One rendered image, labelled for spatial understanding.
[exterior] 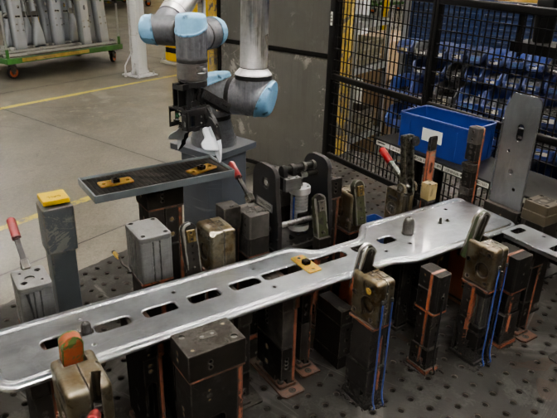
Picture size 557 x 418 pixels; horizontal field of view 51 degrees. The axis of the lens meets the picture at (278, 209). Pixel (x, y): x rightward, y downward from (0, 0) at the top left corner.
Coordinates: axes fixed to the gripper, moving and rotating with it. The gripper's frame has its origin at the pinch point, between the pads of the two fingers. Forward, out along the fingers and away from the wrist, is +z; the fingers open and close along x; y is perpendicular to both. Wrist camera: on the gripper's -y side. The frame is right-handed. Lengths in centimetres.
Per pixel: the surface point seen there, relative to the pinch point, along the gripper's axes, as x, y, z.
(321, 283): 41.7, 3.5, 20.2
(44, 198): -12.8, 37.5, 3.9
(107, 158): -304, -185, 120
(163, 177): -3.3, 10.1, 3.9
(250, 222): 17.3, 0.2, 13.7
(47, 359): 19, 59, 20
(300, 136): -135, -231, 75
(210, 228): 14.8, 11.8, 11.9
